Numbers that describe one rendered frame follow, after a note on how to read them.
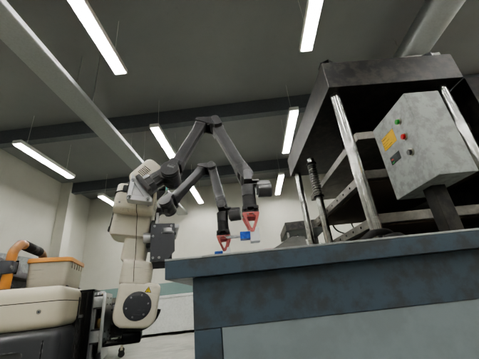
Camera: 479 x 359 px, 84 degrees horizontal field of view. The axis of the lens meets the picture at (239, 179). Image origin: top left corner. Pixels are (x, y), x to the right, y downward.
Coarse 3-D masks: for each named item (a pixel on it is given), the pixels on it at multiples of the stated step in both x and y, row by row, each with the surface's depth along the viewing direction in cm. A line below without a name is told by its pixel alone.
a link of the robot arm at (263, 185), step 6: (246, 174) 114; (246, 180) 113; (252, 180) 114; (258, 180) 114; (264, 180) 115; (258, 186) 111; (264, 186) 111; (270, 186) 112; (264, 192) 111; (270, 192) 111
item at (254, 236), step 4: (256, 228) 104; (240, 232) 104; (244, 232) 104; (248, 232) 104; (252, 232) 103; (256, 232) 103; (228, 236) 105; (232, 236) 105; (236, 236) 105; (240, 236) 103; (244, 236) 103; (248, 236) 103; (252, 236) 103; (256, 236) 103; (240, 240) 106; (244, 240) 106; (252, 240) 102; (256, 240) 102
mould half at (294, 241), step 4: (292, 236) 116; (296, 236) 115; (300, 236) 115; (288, 240) 115; (292, 240) 115; (296, 240) 115; (300, 240) 115; (304, 240) 115; (280, 244) 114; (284, 244) 114; (288, 244) 114; (292, 244) 114; (296, 244) 114; (300, 244) 114; (304, 244) 114
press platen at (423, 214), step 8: (456, 208) 139; (464, 208) 139; (472, 208) 139; (384, 216) 137; (392, 216) 137; (400, 216) 137; (408, 216) 137; (416, 216) 137; (424, 216) 137; (432, 216) 137; (360, 224) 156; (352, 232) 167; (360, 232) 157; (336, 240) 194; (344, 240) 180
